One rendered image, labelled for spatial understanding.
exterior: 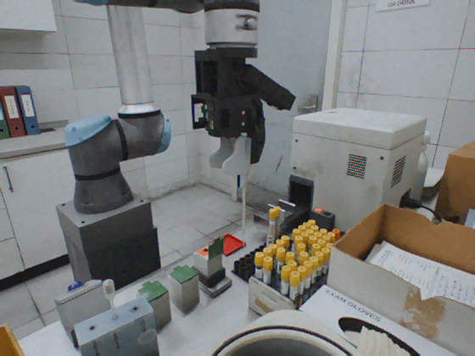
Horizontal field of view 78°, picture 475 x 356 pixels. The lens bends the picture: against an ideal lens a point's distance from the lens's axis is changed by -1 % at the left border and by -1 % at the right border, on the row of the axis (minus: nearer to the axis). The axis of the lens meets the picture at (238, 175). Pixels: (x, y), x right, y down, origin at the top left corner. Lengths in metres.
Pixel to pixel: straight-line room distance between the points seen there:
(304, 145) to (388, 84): 1.34
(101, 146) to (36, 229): 1.50
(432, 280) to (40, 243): 2.11
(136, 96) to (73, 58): 1.96
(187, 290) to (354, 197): 0.48
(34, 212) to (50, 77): 1.05
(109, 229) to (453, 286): 0.75
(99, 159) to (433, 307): 0.74
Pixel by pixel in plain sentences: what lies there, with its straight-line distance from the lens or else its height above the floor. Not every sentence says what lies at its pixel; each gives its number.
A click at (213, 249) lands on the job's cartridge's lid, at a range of 0.60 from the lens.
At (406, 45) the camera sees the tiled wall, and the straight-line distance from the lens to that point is 2.12.
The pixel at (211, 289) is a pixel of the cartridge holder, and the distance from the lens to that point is 0.64.
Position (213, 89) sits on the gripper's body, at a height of 1.28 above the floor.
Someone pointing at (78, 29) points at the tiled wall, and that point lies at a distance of 2.82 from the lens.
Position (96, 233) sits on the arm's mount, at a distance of 0.82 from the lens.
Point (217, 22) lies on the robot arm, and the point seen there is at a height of 1.36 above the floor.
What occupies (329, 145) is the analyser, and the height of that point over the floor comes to 1.11.
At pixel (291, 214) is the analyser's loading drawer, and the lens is 0.85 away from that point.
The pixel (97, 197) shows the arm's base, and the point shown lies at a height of 1.00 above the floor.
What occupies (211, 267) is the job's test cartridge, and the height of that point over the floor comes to 0.93.
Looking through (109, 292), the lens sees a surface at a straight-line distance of 0.46.
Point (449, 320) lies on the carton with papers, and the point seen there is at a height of 0.99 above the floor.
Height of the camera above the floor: 1.31
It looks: 20 degrees down
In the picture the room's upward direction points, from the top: straight up
